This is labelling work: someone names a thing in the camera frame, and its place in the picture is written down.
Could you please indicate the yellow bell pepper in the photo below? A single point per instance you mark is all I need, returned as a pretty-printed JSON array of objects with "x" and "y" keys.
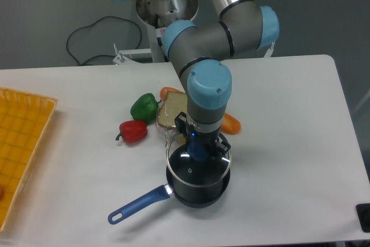
[{"x": 182, "y": 137}]

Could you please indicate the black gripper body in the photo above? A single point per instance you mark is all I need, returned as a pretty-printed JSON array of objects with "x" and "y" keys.
[{"x": 201, "y": 142}]

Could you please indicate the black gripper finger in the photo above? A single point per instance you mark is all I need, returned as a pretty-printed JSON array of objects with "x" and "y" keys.
[
  {"x": 181, "y": 123},
  {"x": 221, "y": 146}
]

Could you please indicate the wrapped bread slice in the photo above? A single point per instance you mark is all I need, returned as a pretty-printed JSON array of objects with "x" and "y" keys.
[{"x": 174, "y": 103}]

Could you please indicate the glass lid blue knob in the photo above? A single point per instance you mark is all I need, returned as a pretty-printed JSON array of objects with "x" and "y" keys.
[{"x": 196, "y": 170}]

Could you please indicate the green bell pepper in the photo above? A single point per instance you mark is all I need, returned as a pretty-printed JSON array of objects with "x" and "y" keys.
[{"x": 145, "y": 108}]

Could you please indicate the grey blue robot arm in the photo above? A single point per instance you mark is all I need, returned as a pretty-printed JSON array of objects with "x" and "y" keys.
[{"x": 197, "y": 56}]

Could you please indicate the orange baguette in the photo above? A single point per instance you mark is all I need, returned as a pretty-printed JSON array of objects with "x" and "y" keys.
[{"x": 230, "y": 125}]

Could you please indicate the black saucepan blue handle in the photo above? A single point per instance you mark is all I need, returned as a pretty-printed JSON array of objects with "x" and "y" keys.
[{"x": 196, "y": 197}]

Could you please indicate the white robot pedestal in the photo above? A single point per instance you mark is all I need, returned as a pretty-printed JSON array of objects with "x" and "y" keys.
[{"x": 157, "y": 15}]

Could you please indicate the yellow plastic basket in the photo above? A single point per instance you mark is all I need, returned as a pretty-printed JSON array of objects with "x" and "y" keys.
[{"x": 24, "y": 120}]

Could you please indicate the red bell pepper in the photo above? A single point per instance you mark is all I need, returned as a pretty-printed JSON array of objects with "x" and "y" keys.
[{"x": 132, "y": 131}]

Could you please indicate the black corner device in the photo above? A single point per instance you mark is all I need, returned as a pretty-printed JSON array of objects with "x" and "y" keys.
[{"x": 363, "y": 213}]

